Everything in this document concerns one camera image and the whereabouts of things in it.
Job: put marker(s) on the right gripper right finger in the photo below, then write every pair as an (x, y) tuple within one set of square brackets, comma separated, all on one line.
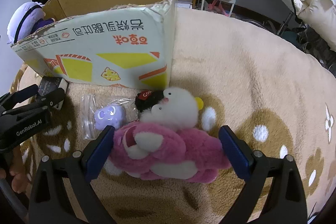
[(286, 201)]

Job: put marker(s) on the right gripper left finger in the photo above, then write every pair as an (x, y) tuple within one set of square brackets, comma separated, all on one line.
[(49, 202)]

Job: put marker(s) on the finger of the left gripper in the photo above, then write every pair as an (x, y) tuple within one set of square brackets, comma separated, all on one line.
[(11, 99), (39, 104)]

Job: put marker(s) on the small black card box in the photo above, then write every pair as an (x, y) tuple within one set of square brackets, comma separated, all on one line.
[(53, 90)]

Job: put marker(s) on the white haired purple plush doll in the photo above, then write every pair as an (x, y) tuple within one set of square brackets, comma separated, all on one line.
[(27, 19)]

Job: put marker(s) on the pink bear plush toy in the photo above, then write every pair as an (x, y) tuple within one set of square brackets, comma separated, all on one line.
[(150, 152)]

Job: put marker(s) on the person left hand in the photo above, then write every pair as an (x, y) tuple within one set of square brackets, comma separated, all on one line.
[(18, 172)]

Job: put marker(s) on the purple toy in plastic bag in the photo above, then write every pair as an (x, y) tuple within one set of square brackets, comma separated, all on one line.
[(98, 111)]

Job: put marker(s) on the cardboard box with yellow print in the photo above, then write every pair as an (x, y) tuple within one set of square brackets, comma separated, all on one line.
[(127, 43)]

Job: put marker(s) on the white duck plush toy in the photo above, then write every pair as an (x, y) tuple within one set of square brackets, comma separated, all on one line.
[(175, 108)]

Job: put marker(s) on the cream pillow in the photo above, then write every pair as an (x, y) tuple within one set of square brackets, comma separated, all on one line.
[(320, 16)]

